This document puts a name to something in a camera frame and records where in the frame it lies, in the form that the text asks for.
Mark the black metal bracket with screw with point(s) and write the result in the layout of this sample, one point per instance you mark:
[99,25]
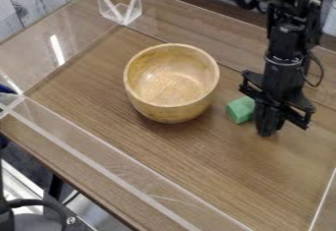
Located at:
[68,218]

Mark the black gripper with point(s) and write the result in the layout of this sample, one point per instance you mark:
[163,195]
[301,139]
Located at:
[276,91]

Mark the light wooden bowl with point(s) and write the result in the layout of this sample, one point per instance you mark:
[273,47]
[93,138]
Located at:
[171,79]

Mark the black table leg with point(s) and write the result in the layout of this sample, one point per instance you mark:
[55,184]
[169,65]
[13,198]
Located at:
[55,187]

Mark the white object at right edge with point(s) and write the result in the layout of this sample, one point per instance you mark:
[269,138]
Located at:
[329,25]

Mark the clear acrylic enclosure wall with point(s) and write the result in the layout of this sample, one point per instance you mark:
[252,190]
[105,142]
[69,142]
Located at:
[205,175]

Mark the green rectangular block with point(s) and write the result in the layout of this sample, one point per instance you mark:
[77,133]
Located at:
[240,109]

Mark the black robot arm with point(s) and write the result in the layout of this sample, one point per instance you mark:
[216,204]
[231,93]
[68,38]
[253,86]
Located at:
[293,31]

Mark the blue object behind acrylic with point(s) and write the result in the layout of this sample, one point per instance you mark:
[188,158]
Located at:
[5,89]

